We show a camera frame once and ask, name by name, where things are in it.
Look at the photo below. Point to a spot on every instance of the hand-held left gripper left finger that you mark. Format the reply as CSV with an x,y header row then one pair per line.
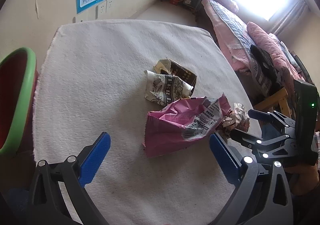
x,y
96,157

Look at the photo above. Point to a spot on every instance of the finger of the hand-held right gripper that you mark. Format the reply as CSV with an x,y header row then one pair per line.
x,y
257,114
243,138

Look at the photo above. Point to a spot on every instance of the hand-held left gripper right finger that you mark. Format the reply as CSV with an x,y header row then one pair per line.
x,y
222,155

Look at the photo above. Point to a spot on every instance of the foil ball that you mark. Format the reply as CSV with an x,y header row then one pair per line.
x,y
237,115

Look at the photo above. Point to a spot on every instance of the pink printed snack wrapper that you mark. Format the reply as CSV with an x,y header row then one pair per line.
x,y
175,125

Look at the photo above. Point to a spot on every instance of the green basin with red inside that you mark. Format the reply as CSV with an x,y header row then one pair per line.
x,y
23,95

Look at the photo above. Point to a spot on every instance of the person's right hand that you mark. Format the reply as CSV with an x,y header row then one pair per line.
x,y
300,177

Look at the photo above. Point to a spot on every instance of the black clothing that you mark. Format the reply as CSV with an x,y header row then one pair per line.
x,y
265,62

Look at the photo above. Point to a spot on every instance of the pink floral pillow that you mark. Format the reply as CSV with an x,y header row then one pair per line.
x,y
270,42

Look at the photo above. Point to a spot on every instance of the white towel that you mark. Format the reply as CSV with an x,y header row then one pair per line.
x,y
100,77

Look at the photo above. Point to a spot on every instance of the bed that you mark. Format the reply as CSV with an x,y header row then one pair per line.
x,y
230,37

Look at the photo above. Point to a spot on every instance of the dark brown wrapper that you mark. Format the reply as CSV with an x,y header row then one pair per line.
x,y
185,75

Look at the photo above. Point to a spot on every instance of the beige patterned wrapper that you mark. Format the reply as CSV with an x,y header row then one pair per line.
x,y
165,87

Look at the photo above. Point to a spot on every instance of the plaid blanket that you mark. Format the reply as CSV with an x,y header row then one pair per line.
x,y
231,22

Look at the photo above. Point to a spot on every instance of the grey curtain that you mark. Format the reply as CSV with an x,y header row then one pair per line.
x,y
290,17

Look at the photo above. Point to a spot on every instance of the wooden chair frame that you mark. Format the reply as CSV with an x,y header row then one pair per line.
x,y
277,97

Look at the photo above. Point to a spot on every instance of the small white wall socket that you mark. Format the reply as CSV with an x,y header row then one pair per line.
x,y
110,3

